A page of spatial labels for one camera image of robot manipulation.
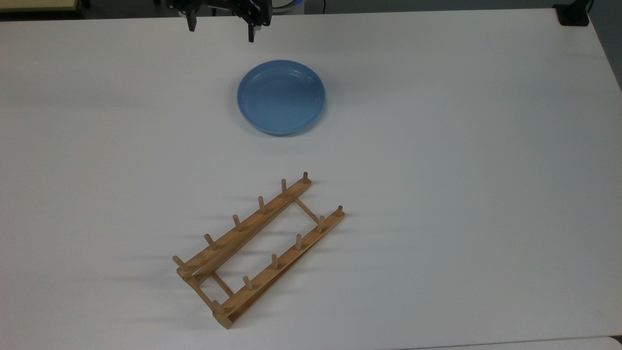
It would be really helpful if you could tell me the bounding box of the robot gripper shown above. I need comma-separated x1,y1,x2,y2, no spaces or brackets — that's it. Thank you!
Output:
165,0,273,43

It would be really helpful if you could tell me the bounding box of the blue round plate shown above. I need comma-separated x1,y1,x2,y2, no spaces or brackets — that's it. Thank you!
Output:
237,59,327,137

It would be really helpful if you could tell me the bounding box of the wooden plate rack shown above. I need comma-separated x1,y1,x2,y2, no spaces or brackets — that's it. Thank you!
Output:
172,171,346,330

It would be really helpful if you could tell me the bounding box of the light wooden board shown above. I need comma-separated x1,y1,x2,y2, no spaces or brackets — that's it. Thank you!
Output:
0,0,79,13

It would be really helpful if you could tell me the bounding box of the black clamp mount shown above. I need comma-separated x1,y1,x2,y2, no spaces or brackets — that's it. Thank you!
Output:
553,0,591,27

